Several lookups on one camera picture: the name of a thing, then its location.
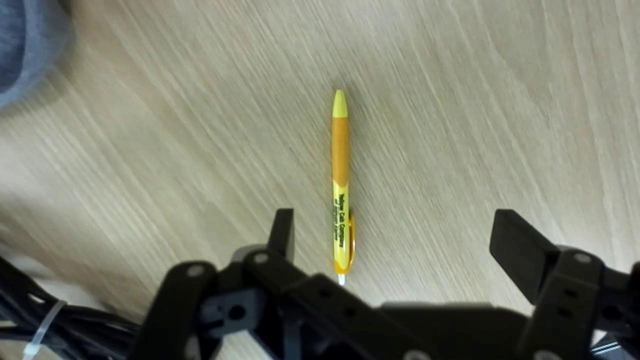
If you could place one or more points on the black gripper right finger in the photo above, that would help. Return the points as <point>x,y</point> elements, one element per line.
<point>575,295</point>

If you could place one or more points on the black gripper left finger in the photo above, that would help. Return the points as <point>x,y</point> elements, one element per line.
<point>261,293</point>

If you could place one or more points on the yellow orange pen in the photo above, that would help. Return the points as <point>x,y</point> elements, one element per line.
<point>343,216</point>

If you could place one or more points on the grey fleece cloth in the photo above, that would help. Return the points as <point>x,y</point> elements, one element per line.
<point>33,37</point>

